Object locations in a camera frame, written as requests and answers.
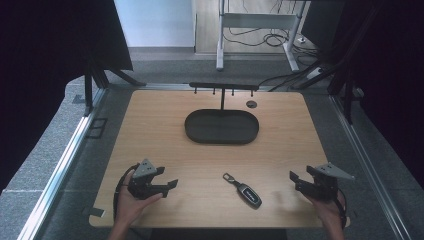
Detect aluminium rail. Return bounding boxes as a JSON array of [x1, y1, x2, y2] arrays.
[[16, 87, 108, 240], [328, 94, 414, 240]]

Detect black key rack with tray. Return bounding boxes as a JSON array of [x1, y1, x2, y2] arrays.
[[184, 81, 261, 146]]

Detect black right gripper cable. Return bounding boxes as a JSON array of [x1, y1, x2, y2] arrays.
[[334, 188, 348, 230]]

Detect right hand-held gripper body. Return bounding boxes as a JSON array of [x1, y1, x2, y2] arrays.
[[294, 162, 356, 203]]

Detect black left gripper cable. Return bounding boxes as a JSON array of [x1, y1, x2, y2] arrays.
[[112, 162, 141, 222]]

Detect black rectangular floor frame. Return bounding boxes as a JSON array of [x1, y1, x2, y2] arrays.
[[85, 117, 109, 140]]

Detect white power strip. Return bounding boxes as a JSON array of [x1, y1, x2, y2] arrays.
[[305, 66, 325, 80]]

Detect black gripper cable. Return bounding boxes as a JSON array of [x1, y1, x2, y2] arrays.
[[112, 162, 141, 222], [334, 188, 348, 230]]

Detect black car key with clip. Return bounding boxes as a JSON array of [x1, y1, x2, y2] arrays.
[[222, 172, 263, 210]]

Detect black floor cables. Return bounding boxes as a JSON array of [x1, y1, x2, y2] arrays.
[[222, 26, 323, 93]]

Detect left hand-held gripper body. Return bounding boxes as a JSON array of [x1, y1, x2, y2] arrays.
[[127, 158, 168, 201]]

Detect white metal desk frame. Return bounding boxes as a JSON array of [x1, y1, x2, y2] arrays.
[[215, 0, 308, 73]]

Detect black tape piece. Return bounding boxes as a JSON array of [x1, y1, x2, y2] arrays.
[[81, 206, 106, 218]]

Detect person's left hand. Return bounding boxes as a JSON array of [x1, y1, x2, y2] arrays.
[[114, 181, 164, 228]]

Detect black curtain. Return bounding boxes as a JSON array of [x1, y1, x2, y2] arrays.
[[301, 0, 424, 191], [0, 0, 134, 194]]

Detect person's right hand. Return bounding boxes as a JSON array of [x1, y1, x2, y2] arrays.
[[303, 190, 347, 230]]

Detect black stand legs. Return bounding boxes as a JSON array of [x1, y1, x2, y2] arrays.
[[83, 59, 147, 118], [290, 49, 366, 126]]

